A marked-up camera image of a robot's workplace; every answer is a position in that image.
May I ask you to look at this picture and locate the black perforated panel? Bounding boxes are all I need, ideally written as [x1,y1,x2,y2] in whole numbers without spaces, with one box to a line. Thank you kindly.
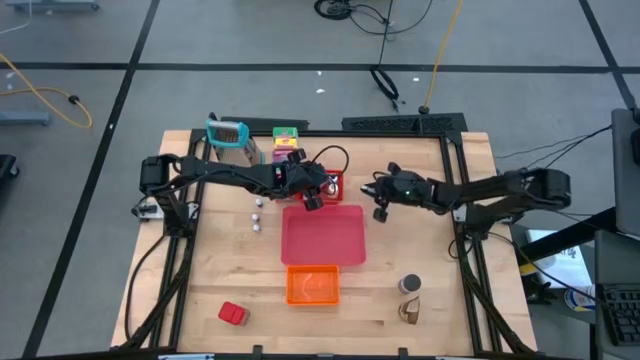
[342,112,469,135]

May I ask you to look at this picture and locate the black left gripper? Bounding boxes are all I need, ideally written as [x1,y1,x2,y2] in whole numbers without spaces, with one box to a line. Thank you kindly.
[277,148,332,212]

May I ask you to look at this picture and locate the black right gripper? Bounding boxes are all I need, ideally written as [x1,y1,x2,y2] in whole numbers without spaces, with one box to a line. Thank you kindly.
[360,162,432,224]

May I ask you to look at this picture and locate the orange slotted plastic basket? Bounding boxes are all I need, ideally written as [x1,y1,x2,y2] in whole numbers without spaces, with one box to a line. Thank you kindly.
[285,264,341,307]

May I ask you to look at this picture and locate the black floor cables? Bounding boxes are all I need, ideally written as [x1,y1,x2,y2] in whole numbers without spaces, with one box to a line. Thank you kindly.
[313,0,434,36]

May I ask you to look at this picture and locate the small red slotted basket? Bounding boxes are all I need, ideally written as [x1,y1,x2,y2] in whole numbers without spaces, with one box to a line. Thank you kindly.
[298,169,345,205]

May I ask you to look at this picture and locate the steel box grater teal handle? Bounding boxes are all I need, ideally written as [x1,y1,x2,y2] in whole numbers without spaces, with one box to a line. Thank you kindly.
[205,118,265,169]

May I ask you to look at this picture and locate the black aluminium table frame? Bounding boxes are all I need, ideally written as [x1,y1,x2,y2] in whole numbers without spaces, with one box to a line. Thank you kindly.
[119,128,539,357]

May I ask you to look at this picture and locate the red lidded paprika tin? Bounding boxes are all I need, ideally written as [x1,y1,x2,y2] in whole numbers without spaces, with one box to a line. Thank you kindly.
[217,301,250,327]

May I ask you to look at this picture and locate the flat black box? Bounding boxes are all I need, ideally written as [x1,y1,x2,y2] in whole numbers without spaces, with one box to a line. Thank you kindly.
[219,116,310,132]

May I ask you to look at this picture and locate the yellow hanging cable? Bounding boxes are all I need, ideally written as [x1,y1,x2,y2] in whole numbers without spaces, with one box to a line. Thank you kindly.
[422,0,465,115]

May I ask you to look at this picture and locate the yellow floor cable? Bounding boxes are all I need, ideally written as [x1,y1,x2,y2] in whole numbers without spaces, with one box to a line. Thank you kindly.
[0,52,94,129]

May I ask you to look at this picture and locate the coiled black cable bundle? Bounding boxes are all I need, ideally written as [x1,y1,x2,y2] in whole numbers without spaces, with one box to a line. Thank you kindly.
[368,64,401,114]

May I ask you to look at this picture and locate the grey cart base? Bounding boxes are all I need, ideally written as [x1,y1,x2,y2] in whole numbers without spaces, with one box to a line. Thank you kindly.
[0,109,54,126]

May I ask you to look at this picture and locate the white paper sheet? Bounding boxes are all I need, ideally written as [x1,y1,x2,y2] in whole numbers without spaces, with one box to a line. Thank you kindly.
[524,228,594,290]

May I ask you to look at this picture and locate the pink plastic bin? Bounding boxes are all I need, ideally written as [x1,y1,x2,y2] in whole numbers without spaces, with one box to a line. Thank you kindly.
[280,203,367,267]

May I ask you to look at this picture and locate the black keyboard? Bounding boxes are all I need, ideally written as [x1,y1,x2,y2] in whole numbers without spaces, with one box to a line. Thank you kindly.
[597,282,640,347]

